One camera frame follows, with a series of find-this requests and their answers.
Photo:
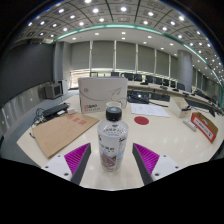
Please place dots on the small black tool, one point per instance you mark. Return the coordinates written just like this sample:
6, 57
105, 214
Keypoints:
186, 108

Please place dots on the white cardboard paper box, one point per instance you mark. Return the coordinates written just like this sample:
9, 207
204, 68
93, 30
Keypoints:
101, 93

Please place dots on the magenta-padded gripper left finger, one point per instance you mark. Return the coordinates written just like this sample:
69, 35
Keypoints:
75, 158

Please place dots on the small white remote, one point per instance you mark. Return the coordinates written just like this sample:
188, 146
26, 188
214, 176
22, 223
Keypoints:
190, 124

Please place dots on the open red-sided cardboard box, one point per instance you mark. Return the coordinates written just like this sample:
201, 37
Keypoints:
203, 128

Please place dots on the flat round red coaster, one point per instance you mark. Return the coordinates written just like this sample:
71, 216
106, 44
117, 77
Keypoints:
141, 120

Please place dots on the small white power adapter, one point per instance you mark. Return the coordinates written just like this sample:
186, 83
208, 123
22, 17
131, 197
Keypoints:
71, 111

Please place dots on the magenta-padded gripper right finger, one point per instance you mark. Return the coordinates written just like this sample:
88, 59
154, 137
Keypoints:
148, 158

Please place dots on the brown paper envelope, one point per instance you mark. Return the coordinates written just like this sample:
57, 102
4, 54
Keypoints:
63, 133

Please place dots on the grey box monitor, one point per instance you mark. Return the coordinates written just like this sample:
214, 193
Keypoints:
54, 90

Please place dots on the row of black chairs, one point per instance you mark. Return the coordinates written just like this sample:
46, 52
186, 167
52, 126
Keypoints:
156, 80

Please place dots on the black power brick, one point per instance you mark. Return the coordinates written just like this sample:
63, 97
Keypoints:
55, 110

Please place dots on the ceiling lights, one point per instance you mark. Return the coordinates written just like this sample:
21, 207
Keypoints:
123, 9

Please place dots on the small open beige box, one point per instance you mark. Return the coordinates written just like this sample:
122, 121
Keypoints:
176, 106

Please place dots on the clear black-capped water bottle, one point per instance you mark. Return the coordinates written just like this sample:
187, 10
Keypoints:
112, 140

